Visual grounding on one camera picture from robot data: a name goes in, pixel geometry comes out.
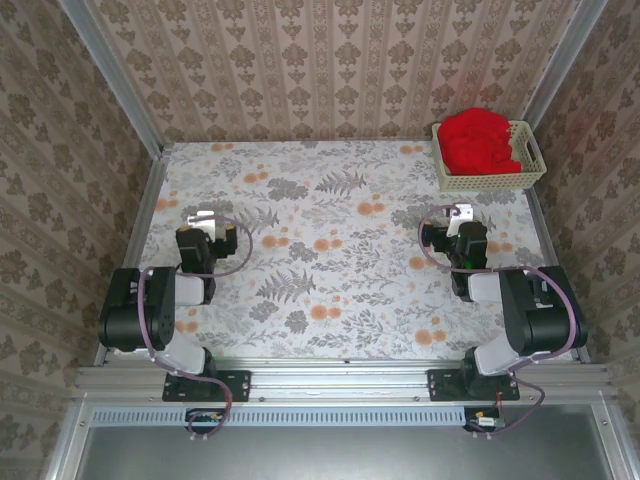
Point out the small connector board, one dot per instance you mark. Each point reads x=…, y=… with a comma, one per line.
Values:
x=205, y=419
x=484, y=421

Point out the red t-shirt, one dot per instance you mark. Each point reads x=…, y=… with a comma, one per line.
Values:
x=475, y=145

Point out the cream perforated plastic basket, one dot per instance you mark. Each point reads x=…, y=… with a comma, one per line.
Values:
x=487, y=182

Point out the aluminium frame rail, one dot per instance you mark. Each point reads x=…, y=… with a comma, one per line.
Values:
x=340, y=382

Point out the floral table cover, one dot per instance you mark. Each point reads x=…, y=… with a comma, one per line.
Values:
x=325, y=300

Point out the aluminium corner post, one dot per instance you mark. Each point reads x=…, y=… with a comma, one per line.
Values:
x=115, y=85
x=560, y=70

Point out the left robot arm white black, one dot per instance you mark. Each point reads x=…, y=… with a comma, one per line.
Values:
x=150, y=310

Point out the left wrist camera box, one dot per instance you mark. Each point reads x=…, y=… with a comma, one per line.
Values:
x=201, y=222

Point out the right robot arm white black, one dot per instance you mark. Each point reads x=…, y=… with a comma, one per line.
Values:
x=540, y=320

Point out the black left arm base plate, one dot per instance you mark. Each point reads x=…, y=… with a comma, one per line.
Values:
x=235, y=386

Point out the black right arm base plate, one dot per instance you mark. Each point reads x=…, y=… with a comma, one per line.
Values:
x=442, y=385

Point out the grey sheet metal panel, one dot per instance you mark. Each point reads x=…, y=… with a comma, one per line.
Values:
x=325, y=455

